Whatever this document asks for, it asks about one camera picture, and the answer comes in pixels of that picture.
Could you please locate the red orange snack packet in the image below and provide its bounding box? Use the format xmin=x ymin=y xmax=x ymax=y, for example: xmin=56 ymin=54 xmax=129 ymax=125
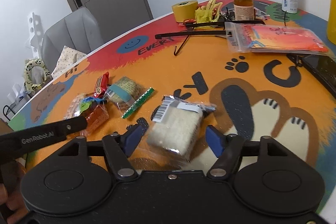
xmin=79 ymin=97 xmax=109 ymax=137

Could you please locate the long cracker packet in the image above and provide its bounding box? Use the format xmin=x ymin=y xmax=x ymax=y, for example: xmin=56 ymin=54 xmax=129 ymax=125
xmin=63 ymin=93 xmax=85 ymax=120

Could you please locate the green teal cookie packet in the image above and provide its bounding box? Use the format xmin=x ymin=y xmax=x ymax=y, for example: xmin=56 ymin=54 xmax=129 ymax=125
xmin=104 ymin=76 xmax=155 ymax=119

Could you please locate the red candy bar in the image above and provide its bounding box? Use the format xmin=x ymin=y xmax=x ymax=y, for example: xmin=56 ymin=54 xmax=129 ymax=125
xmin=93 ymin=72 xmax=109 ymax=98

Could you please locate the white rice cake packet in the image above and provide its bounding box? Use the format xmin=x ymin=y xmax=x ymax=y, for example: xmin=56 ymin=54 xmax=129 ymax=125
xmin=146 ymin=96 xmax=217 ymax=161

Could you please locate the person's left hand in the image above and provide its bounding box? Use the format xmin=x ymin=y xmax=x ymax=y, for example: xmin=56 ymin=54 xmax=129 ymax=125
xmin=1 ymin=160 xmax=29 ymax=224

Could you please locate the panda print neck pillow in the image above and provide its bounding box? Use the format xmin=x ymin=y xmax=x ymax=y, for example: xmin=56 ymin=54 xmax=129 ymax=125
xmin=23 ymin=59 xmax=51 ymax=92

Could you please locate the colourful cartoon table mat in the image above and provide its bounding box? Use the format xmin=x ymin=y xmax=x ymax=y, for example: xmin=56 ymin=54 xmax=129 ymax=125
xmin=9 ymin=14 xmax=335 ymax=222

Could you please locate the dotted cream cushion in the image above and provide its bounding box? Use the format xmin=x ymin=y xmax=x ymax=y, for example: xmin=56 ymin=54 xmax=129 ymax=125
xmin=51 ymin=46 xmax=86 ymax=79

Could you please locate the white perforated rack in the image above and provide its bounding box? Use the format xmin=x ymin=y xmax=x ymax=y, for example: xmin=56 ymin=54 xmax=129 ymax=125
xmin=25 ymin=12 xmax=44 ymax=59

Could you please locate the black flat phone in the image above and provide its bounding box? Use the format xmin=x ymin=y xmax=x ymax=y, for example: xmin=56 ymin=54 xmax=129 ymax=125
xmin=286 ymin=53 xmax=336 ymax=98

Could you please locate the grey upholstered chair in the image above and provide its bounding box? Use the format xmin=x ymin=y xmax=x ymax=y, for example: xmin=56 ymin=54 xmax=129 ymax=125
xmin=42 ymin=7 xmax=104 ymax=71

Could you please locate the red packet in zip bag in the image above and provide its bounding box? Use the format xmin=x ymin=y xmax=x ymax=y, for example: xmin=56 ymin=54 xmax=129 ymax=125
xmin=225 ymin=22 xmax=334 ymax=57

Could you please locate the black wiper blade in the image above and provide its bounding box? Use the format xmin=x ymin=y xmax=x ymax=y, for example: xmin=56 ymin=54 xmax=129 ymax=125
xmin=185 ymin=20 xmax=265 ymax=28
xmin=154 ymin=30 xmax=226 ymax=56

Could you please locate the amber liquor bottle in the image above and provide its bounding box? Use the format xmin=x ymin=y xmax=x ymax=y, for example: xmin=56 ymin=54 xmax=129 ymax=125
xmin=234 ymin=0 xmax=255 ymax=20

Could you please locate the orange juice bottle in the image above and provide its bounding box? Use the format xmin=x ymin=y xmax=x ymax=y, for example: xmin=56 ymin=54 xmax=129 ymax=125
xmin=327 ymin=0 xmax=336 ymax=44

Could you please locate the yellow tape roll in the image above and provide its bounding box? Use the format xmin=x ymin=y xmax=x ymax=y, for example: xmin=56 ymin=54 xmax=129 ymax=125
xmin=171 ymin=0 xmax=198 ymax=23

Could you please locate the black wire shelf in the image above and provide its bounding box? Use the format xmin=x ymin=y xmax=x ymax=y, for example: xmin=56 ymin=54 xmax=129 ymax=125
xmin=2 ymin=95 xmax=31 ymax=121

